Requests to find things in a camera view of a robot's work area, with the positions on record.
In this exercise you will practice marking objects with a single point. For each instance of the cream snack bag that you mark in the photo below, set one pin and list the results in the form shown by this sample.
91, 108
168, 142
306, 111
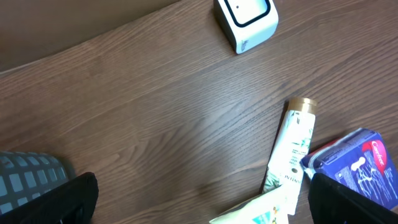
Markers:
267, 208

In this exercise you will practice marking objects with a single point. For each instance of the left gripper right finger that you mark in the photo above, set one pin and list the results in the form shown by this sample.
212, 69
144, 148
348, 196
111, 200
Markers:
331, 202

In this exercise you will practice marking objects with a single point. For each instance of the grey plastic shopping basket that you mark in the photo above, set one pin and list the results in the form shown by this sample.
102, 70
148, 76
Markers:
28, 175

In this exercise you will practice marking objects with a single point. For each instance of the red purple liners pack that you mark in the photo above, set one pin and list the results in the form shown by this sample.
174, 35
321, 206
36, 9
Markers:
360, 161

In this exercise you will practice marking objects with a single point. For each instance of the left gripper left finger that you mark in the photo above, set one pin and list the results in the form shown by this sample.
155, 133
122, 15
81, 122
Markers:
73, 202

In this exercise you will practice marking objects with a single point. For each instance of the white conditioner tube gold cap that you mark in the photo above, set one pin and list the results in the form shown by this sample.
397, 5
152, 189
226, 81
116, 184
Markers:
291, 146

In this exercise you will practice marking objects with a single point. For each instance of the white barcode scanner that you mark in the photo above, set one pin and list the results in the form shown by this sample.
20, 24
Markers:
246, 23

